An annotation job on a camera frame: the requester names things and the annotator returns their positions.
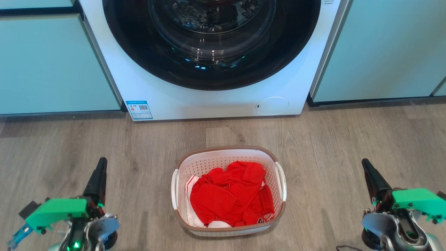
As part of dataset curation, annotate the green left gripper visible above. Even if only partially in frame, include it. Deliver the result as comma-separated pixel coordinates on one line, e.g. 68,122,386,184
8,158,108,251

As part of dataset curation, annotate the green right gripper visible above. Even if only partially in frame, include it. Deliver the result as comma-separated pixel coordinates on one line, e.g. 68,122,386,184
361,159,446,245

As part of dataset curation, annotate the white perforated laundry basket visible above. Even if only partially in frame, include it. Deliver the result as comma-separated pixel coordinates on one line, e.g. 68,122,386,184
171,146,287,237

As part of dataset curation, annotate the blue energy label sticker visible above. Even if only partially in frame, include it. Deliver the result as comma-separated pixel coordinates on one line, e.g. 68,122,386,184
125,100,154,121

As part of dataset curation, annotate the large pale green cabinet door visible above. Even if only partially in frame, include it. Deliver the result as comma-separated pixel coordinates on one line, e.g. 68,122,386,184
0,13,123,116

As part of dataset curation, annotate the red mesh garment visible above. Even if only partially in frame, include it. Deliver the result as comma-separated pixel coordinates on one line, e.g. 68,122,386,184
189,161,275,227

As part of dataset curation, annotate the round white filter cover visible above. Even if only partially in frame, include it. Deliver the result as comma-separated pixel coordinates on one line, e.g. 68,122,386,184
255,96,290,116

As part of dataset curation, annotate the tall pale green cabinet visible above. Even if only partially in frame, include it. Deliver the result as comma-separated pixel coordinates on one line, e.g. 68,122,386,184
310,0,446,104

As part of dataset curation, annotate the white washing machine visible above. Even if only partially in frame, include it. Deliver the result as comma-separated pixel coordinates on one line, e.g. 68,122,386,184
79,0,349,121

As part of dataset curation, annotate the black round washer door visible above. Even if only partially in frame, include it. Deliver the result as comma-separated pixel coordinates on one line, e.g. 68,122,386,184
102,0,321,91

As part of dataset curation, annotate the narrow pale green cabinet panel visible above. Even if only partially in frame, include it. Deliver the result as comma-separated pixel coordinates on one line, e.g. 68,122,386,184
0,0,76,9

